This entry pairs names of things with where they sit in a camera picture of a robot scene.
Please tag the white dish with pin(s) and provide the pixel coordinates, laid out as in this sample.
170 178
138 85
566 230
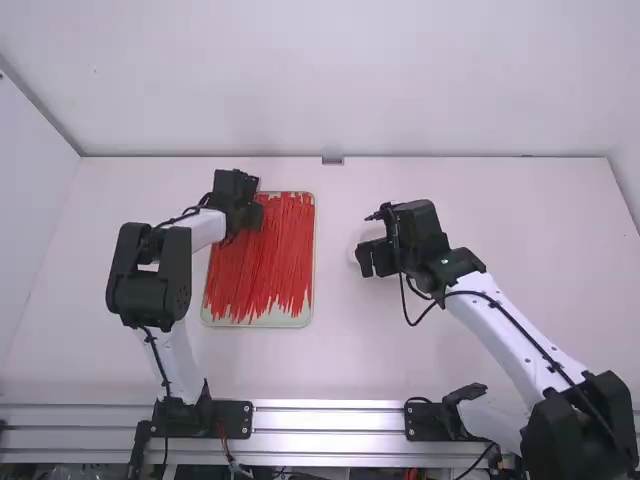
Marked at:
366 233

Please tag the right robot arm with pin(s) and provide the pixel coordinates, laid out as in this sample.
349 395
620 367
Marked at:
505 325

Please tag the pale tray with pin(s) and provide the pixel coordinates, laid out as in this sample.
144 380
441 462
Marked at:
306 320

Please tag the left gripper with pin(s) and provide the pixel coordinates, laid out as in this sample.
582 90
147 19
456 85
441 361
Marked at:
227 187

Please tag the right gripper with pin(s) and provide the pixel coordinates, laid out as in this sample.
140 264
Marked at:
422 225

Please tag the silver rails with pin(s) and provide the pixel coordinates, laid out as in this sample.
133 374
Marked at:
325 425

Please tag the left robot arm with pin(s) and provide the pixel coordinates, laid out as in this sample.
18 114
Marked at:
175 360

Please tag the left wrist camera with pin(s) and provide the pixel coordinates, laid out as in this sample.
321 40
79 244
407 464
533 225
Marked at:
251 182

